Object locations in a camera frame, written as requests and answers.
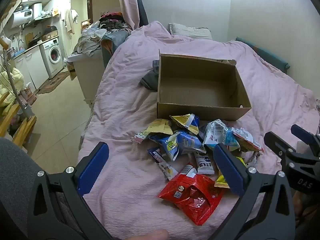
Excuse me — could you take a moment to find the teal cushion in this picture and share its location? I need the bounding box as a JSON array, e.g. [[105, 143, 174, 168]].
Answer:
[[235, 37, 290, 74]]

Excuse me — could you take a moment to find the grey pillow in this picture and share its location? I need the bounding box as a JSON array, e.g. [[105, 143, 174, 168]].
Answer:
[[169, 23, 213, 40]]

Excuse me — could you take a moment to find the white washing machine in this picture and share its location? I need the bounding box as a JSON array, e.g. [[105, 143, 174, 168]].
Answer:
[[39, 38, 65, 79]]

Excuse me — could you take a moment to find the cardboard box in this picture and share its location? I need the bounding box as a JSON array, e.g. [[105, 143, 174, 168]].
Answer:
[[157, 49, 252, 122]]

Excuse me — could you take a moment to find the yellow triangular snack packet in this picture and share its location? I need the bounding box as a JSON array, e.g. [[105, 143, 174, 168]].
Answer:
[[169, 114, 200, 135]]

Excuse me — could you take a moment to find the light blue snack packet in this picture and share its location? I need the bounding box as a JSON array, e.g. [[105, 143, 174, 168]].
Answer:
[[202, 120, 242, 153]]

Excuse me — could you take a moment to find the yellow duvet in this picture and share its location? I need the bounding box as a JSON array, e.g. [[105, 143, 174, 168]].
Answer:
[[0, 67, 24, 105]]

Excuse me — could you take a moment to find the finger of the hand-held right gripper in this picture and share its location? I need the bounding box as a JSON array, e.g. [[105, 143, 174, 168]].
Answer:
[[291, 124, 320, 146], [264, 131, 297, 157]]

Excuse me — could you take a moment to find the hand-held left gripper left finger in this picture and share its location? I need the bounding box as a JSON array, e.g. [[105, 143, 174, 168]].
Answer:
[[27, 141, 110, 240]]

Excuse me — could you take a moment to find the pale yellow snack packet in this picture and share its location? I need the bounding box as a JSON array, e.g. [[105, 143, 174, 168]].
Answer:
[[146, 119, 174, 136]]

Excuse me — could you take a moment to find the white kitchen cabinet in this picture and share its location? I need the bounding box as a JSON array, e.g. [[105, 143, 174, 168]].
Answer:
[[14, 46, 49, 90]]

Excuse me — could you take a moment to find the wooden rack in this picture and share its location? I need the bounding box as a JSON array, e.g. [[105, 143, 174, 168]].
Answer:
[[0, 92, 37, 147]]

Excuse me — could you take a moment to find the dark blue snack packet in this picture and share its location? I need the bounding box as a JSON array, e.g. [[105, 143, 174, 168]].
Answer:
[[149, 130, 207, 162]]

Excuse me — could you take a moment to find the white storage bin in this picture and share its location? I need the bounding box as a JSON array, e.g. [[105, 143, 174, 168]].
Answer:
[[66, 52, 105, 105]]

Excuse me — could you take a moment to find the patterned floor rug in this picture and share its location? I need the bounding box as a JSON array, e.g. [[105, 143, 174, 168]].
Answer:
[[37, 70, 70, 95]]

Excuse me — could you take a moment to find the pink bed blanket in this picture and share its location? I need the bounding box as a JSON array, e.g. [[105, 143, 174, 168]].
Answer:
[[77, 21, 320, 240]]

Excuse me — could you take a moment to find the small yellow snack packet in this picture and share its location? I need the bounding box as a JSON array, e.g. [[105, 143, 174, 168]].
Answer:
[[214, 156, 247, 189]]

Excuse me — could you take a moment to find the white water heater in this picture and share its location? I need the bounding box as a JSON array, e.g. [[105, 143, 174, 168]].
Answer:
[[10, 2, 43, 29]]

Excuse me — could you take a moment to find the pile of clothes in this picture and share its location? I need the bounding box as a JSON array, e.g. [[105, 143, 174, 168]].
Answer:
[[74, 11, 133, 57]]

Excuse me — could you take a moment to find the person's left hand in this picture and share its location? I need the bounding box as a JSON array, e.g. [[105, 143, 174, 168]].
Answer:
[[130, 229, 169, 240]]

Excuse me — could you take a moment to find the brown cardboard carton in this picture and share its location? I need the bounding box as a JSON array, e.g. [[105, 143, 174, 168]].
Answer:
[[41, 26, 58, 42]]

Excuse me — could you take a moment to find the pale pink snack packet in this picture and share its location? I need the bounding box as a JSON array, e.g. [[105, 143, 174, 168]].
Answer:
[[130, 130, 150, 144]]

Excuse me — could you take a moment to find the white and red snack packet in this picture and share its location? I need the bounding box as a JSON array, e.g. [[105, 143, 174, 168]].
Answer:
[[231, 127, 264, 153]]

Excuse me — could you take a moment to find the pink curtain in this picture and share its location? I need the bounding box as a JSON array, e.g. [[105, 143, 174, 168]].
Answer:
[[118, 0, 140, 30]]

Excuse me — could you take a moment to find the dark grey cloth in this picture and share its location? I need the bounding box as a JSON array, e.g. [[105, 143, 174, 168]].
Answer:
[[139, 59, 160, 90]]

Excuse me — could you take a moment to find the hanging white towel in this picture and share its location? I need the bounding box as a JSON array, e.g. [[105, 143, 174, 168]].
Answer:
[[64, 9, 79, 34]]

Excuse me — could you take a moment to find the small white snack packet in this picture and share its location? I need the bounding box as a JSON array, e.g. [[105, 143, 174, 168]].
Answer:
[[194, 152, 215, 175]]

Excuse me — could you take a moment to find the slim pink white snack packet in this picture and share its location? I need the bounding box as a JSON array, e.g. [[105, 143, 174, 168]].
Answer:
[[147, 147, 179, 180]]

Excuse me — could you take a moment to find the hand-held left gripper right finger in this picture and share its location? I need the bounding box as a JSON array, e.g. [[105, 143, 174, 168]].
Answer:
[[213, 143, 297, 240]]

